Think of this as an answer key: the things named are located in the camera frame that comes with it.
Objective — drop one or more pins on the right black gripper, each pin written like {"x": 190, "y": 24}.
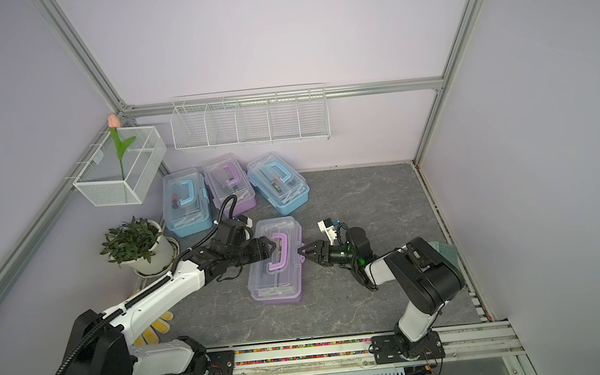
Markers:
{"x": 322, "y": 259}

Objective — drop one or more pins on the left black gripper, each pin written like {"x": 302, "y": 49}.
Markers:
{"x": 266, "y": 254}

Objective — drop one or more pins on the purple toolbox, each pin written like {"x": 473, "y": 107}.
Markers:
{"x": 278, "y": 279}
{"x": 225, "y": 176}

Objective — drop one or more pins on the blue toolbox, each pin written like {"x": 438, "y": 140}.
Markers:
{"x": 279, "y": 183}
{"x": 186, "y": 203}

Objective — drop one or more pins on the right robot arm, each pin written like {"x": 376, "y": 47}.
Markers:
{"x": 428, "y": 279}

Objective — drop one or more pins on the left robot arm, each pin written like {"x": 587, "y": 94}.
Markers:
{"x": 103, "y": 343}

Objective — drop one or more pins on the potted green plant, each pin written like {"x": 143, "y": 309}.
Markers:
{"x": 141, "y": 245}

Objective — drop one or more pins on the green dustpan brush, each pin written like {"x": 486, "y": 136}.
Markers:
{"x": 449, "y": 252}

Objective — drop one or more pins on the yellow rubber glove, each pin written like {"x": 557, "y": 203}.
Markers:
{"x": 151, "y": 335}

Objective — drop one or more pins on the pink artificial tulip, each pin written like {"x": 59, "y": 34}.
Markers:
{"x": 121, "y": 145}

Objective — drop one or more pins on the white wire wall shelf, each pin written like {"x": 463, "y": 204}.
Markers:
{"x": 250, "y": 117}

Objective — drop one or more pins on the white mesh wall basket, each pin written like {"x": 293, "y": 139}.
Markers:
{"x": 100, "y": 180}

